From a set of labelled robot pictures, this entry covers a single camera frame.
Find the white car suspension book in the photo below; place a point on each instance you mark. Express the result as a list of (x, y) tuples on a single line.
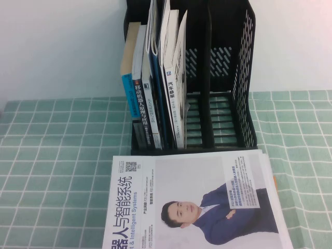
[(171, 103)]

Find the black spine robotics book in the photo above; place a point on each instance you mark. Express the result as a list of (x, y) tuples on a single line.
[(138, 103)]

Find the cyan spine book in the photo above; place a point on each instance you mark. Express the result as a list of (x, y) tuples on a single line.
[(127, 98)]

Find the white and orange cover book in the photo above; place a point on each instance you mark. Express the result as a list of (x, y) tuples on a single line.
[(181, 77)]

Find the black mesh plastic book holder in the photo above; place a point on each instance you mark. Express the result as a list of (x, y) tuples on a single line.
[(223, 26)]

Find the blue folder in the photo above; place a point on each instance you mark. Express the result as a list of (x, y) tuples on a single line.
[(159, 103)]

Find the magazine with man on cover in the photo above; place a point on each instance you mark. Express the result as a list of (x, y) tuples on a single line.
[(181, 181)]

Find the white and navy magazine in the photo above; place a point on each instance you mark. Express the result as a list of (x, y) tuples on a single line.
[(163, 39)]

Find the dark blue thin books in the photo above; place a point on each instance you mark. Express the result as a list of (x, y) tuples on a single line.
[(153, 31)]

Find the stack of white papers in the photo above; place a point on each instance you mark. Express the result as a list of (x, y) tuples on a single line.
[(268, 168)]

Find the orange flat item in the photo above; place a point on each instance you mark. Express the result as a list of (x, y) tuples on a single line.
[(275, 184)]

